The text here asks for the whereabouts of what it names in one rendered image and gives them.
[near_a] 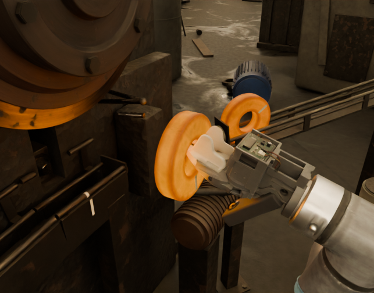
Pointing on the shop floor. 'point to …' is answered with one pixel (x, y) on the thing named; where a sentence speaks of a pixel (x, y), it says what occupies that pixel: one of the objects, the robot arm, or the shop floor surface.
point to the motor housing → (199, 240)
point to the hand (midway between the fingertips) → (187, 146)
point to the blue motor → (252, 80)
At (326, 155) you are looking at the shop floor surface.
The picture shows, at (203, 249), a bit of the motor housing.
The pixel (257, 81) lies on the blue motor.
